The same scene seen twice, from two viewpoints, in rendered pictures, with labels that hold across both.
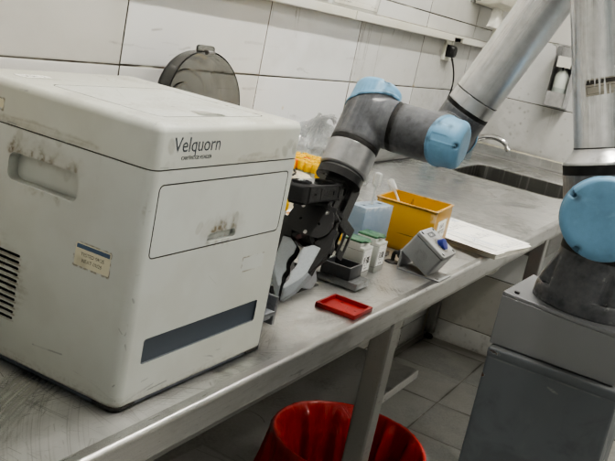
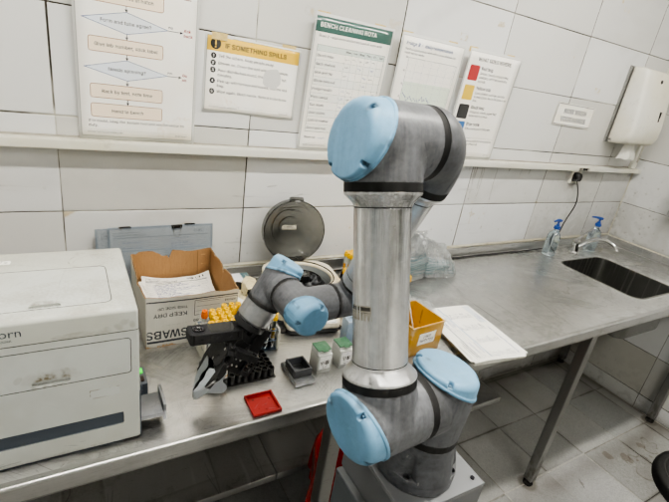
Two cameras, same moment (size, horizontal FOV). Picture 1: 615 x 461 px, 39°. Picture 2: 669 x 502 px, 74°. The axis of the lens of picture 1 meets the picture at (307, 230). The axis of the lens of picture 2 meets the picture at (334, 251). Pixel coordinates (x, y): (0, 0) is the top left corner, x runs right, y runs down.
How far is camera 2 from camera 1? 0.92 m
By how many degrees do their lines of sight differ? 31
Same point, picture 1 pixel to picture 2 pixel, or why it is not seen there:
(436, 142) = (288, 317)
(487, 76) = not seen: hidden behind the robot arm
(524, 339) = (355, 474)
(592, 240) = (340, 440)
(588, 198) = (335, 406)
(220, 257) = (56, 393)
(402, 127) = (276, 299)
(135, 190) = not seen: outside the picture
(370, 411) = (325, 459)
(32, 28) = (170, 193)
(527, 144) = (652, 243)
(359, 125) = (257, 291)
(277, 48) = not seen: hidden behind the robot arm
